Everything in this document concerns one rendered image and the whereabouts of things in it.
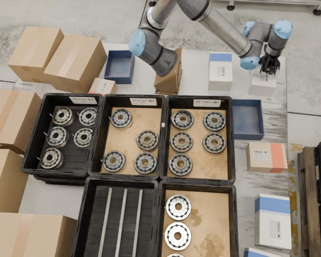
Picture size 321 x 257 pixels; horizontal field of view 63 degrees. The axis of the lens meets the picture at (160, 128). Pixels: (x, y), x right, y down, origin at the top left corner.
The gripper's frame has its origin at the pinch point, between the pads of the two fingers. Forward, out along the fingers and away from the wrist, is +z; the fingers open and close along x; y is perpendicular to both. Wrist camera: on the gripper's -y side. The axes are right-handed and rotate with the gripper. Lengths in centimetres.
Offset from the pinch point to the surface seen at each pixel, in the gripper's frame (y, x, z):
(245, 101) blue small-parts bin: 18.1, -7.7, 0.9
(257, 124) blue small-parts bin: 27.8, -0.2, 5.9
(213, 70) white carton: 3.5, -26.5, -2.7
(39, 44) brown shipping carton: 4, -127, -10
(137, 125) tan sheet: 44, -58, -7
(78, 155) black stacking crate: 64, -82, -7
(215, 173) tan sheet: 61, -19, -7
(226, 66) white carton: -0.5, -19.6, -2.7
